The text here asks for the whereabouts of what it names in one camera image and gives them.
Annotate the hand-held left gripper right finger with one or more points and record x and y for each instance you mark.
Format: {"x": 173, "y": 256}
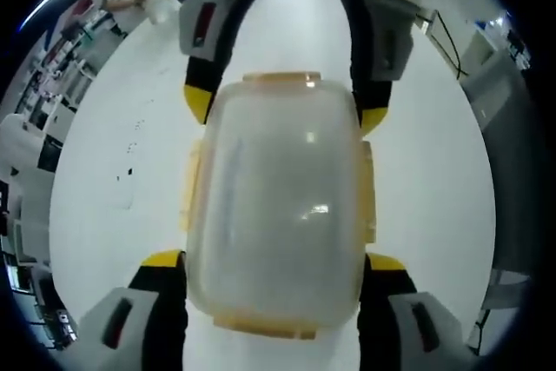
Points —
{"x": 412, "y": 323}

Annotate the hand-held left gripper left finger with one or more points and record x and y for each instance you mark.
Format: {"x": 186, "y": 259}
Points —
{"x": 130, "y": 323}

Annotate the white plant pot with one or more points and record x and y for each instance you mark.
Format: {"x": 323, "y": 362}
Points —
{"x": 163, "y": 8}

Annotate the clear plastic box yellow buckles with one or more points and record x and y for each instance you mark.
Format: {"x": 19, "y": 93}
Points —
{"x": 278, "y": 197}

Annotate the long ceiling light strip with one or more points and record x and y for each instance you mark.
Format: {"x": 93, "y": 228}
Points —
{"x": 52, "y": 6}

